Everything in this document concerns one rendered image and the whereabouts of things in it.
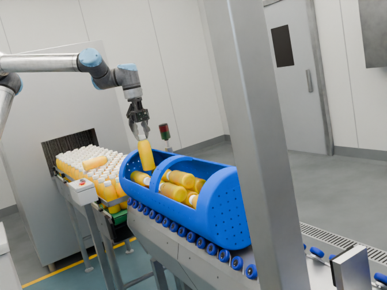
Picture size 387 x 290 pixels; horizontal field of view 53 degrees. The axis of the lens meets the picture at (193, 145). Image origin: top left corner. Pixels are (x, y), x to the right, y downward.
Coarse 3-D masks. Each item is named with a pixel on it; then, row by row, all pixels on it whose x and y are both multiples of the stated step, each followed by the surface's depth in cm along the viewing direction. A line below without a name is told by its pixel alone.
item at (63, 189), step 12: (60, 180) 323; (60, 192) 342; (72, 204) 305; (96, 204) 237; (72, 216) 337; (96, 216) 235; (108, 216) 212; (120, 216) 213; (108, 228) 215; (120, 228) 244; (84, 240) 345; (108, 240) 242; (120, 240) 227; (84, 252) 345; (108, 252) 243; (132, 252) 367; (120, 276) 249; (144, 276) 258; (120, 288) 248; (180, 288) 271
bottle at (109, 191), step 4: (104, 188) 213; (108, 188) 212; (112, 188) 213; (104, 192) 213; (108, 192) 212; (112, 192) 212; (108, 196) 212; (112, 196) 212; (116, 196) 214; (108, 200) 213; (108, 208) 215; (112, 208) 213; (116, 208) 214; (120, 208) 217; (112, 212) 214; (116, 212) 214
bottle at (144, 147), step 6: (138, 144) 194; (144, 144) 193; (138, 150) 195; (144, 150) 193; (150, 150) 195; (144, 156) 194; (150, 156) 195; (144, 162) 194; (150, 162) 195; (144, 168) 196; (150, 168) 195
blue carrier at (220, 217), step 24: (120, 168) 200; (168, 168) 212; (192, 168) 185; (216, 168) 162; (144, 192) 172; (216, 192) 127; (240, 192) 132; (168, 216) 159; (192, 216) 134; (216, 216) 128; (240, 216) 133; (216, 240) 129; (240, 240) 134
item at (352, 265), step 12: (348, 252) 96; (360, 252) 95; (336, 264) 93; (348, 264) 93; (360, 264) 95; (336, 276) 94; (348, 276) 94; (360, 276) 96; (336, 288) 95; (348, 288) 94; (360, 288) 96
